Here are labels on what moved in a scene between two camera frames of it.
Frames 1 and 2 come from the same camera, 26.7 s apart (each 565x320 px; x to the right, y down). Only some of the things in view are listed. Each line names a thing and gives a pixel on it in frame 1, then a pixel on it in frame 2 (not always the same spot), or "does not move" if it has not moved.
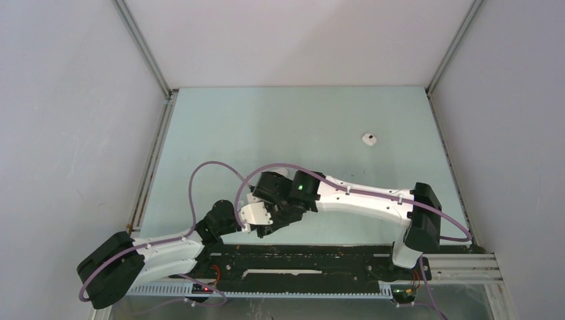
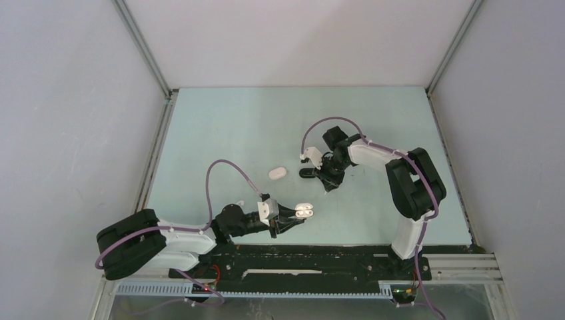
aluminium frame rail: x=464 y=270 does not move
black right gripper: x=278 y=221 -> x=330 y=183
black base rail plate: x=299 y=263 does not move
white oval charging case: x=284 y=171 does not move
